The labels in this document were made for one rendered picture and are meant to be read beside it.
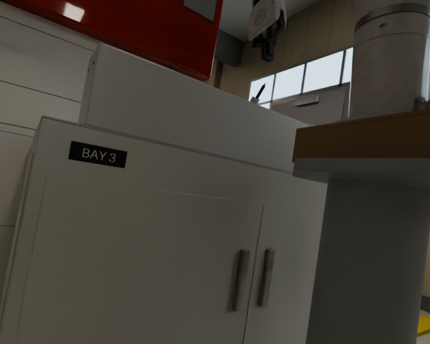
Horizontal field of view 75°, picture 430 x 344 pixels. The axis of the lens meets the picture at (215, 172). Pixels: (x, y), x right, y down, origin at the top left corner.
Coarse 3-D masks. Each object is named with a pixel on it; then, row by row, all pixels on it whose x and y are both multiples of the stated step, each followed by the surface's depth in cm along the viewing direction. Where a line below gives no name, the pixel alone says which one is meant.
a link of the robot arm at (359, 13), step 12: (360, 0) 50; (372, 0) 48; (384, 0) 46; (396, 0) 45; (408, 0) 45; (420, 0) 45; (360, 12) 50; (372, 12) 48; (384, 12) 46; (420, 12) 45; (360, 24) 50
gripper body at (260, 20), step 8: (256, 0) 75; (264, 0) 73; (272, 0) 71; (280, 0) 72; (256, 8) 76; (264, 8) 73; (272, 8) 70; (280, 8) 71; (256, 16) 75; (264, 16) 72; (272, 16) 70; (256, 24) 74; (264, 24) 72; (272, 24) 72; (248, 32) 77; (256, 32) 74; (264, 32) 74
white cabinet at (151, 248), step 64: (64, 128) 44; (64, 192) 44; (128, 192) 50; (192, 192) 58; (256, 192) 67; (320, 192) 81; (64, 256) 45; (128, 256) 51; (192, 256) 58; (256, 256) 68; (0, 320) 46; (64, 320) 45; (128, 320) 51; (192, 320) 59; (256, 320) 69
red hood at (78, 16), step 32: (0, 0) 88; (32, 0) 88; (64, 0) 93; (96, 0) 98; (128, 0) 104; (160, 0) 111; (192, 0) 119; (96, 32) 99; (128, 32) 105; (160, 32) 112; (192, 32) 120; (160, 64) 118; (192, 64) 121
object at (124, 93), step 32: (96, 64) 46; (128, 64) 49; (96, 96) 47; (128, 96) 49; (160, 96) 53; (192, 96) 57; (224, 96) 61; (128, 128) 50; (160, 128) 53; (192, 128) 57; (224, 128) 61; (256, 128) 66; (288, 128) 72; (256, 160) 67; (288, 160) 73
